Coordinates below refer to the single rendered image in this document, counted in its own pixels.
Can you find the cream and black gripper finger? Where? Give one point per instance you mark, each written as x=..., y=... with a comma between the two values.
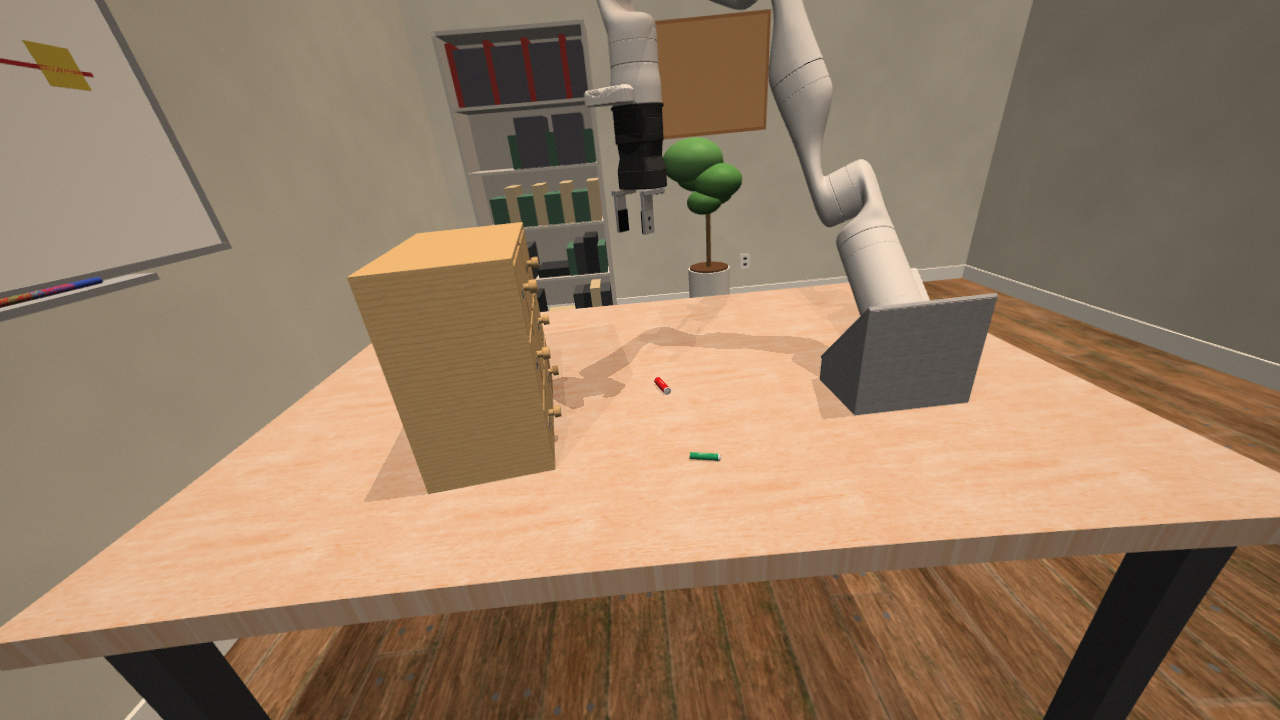
x=621, y=211
x=647, y=216

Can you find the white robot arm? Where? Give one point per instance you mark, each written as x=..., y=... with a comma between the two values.
x=874, y=261

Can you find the small wooden chest of drawers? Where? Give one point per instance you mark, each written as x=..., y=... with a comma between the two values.
x=444, y=315

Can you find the brown wooden drawer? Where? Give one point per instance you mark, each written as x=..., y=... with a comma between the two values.
x=537, y=354
x=524, y=287
x=527, y=262
x=549, y=412
x=538, y=319
x=549, y=371

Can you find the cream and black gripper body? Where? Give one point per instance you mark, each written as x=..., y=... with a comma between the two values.
x=641, y=164

